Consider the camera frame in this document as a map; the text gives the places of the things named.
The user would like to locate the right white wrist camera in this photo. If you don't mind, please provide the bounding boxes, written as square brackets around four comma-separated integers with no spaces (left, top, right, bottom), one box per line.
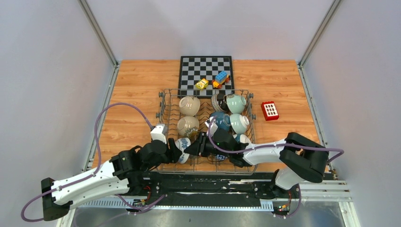
[205,118,218,136]

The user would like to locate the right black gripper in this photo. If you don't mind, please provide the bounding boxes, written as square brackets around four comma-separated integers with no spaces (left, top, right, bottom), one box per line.
[184,131,231,157]

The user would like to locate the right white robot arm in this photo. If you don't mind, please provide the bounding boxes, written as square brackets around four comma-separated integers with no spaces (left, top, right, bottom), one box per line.
[183,129,329,198]

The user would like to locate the grey wire dish rack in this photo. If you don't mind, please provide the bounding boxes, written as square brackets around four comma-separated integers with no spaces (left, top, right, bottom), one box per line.
[156,88,258,175]

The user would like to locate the red toy block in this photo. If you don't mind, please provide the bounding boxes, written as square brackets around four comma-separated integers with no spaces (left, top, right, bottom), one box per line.
[261,101,279,121]

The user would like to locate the beige floral bowl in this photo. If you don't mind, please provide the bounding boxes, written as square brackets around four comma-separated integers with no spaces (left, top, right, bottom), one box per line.
[177,116,200,138]

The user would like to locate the teal white dotted bowl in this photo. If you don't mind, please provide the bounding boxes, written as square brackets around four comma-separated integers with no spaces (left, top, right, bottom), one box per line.
[233,134,251,144]

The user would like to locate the mint green bowl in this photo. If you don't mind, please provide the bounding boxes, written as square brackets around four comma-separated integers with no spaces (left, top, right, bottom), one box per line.
[226,94,247,114]

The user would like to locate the black patterned bowl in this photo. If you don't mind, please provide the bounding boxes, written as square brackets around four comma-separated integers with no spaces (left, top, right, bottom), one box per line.
[211,93,229,112]

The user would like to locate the blue orange toy truck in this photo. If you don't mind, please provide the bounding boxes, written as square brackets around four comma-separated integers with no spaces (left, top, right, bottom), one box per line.
[212,71,230,89]

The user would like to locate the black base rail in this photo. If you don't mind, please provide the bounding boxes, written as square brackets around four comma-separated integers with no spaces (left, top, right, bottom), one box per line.
[103,170,295,211]

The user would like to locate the dark teal glazed bowl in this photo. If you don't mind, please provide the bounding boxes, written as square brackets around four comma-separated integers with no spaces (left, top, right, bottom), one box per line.
[209,112,231,131]

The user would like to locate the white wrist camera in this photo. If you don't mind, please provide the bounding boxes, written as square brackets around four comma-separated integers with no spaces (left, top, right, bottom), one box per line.
[205,118,218,136]
[150,124,168,144]

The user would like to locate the beige bowl upper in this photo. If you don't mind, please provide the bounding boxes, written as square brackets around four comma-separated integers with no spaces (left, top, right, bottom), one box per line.
[179,96,201,116]

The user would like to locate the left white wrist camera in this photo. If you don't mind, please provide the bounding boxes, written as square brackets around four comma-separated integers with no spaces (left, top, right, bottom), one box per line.
[150,124,168,144]

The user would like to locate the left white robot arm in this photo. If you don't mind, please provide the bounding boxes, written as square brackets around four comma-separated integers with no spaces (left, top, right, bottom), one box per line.
[41,138,191,221]

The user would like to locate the blue zigzag bowl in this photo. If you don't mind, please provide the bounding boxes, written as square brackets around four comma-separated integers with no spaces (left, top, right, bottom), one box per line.
[214,154,227,162]

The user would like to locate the yellow toy car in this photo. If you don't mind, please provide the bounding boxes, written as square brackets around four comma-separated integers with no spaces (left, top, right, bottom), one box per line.
[195,79,209,90]

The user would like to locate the blue floral white bowl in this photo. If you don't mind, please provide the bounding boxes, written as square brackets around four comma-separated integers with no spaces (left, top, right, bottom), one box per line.
[175,138,191,164]

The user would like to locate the light blue striped bowl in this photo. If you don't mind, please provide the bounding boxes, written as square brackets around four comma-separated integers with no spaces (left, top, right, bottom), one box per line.
[230,113,250,134]

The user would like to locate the black white checkerboard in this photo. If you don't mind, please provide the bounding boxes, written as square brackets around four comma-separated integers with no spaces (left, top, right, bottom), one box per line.
[177,56,235,98]

